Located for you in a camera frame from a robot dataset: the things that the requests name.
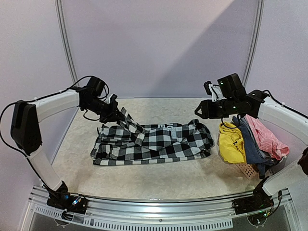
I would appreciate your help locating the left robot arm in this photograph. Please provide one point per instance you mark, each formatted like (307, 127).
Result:
(27, 115)

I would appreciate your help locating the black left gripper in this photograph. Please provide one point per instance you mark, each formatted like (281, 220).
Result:
(113, 113)

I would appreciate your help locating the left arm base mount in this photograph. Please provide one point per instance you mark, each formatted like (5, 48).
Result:
(65, 200)

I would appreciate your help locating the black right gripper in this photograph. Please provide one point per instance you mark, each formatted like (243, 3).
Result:
(209, 109)

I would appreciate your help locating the corner wall post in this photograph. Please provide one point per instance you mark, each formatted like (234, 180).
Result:
(65, 40)
(254, 40)

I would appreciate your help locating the aluminium front rail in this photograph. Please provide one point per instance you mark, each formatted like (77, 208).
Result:
(207, 214)

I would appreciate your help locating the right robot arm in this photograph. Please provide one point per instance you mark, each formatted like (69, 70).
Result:
(229, 97)

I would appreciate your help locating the left corner wall post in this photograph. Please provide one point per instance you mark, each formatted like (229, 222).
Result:
(65, 40)

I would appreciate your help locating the black white checkered shirt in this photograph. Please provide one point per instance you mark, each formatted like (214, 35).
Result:
(129, 143)

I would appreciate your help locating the navy blue garment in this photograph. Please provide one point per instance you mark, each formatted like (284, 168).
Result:
(254, 156)

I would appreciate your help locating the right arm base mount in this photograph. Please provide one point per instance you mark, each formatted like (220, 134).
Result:
(259, 200)

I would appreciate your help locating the pink garment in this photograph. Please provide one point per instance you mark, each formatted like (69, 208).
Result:
(266, 140)

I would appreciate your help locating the right corner wall post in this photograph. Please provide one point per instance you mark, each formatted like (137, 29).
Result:
(254, 40)

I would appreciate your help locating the pink laundry basket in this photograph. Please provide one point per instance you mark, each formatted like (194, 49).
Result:
(247, 170)

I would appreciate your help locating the yellow garment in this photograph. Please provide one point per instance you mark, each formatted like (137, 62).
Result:
(231, 144)

